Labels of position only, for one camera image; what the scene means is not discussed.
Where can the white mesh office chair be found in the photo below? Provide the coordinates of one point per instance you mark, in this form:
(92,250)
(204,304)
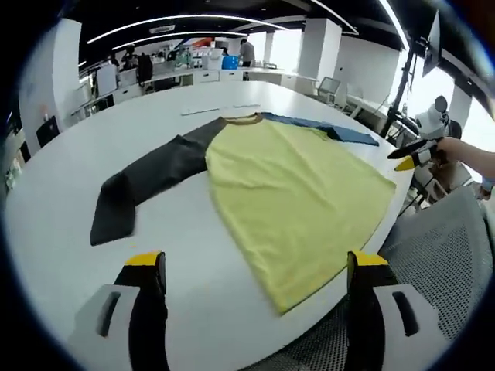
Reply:
(328,89)

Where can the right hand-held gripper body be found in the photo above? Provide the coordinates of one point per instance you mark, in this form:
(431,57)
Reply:
(431,125)

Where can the grey mesh office chair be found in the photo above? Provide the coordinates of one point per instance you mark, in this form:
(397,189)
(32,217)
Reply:
(437,251)

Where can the blue storage box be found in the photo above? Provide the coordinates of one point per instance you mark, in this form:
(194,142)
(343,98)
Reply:
(230,62)

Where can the ceiling light strip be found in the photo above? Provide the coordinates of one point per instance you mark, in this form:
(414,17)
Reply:
(185,21)

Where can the yellow garment with dark sleeves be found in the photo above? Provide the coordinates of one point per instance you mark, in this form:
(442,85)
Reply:
(294,193)

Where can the black cabinet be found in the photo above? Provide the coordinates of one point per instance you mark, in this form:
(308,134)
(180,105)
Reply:
(48,131)

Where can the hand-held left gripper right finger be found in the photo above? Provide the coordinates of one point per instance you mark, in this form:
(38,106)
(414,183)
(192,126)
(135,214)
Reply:
(363,309)

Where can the grey panel on stand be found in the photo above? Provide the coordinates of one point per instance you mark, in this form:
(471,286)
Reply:
(433,42)

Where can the white side desk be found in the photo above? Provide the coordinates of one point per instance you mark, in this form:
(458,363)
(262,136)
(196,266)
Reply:
(367,106)

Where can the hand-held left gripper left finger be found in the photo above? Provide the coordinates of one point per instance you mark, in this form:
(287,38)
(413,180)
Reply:
(149,317)

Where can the black backpack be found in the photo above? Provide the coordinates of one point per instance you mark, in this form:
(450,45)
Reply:
(144,69)

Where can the black tripod stand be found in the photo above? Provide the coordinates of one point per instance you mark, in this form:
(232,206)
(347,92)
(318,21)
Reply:
(404,89)

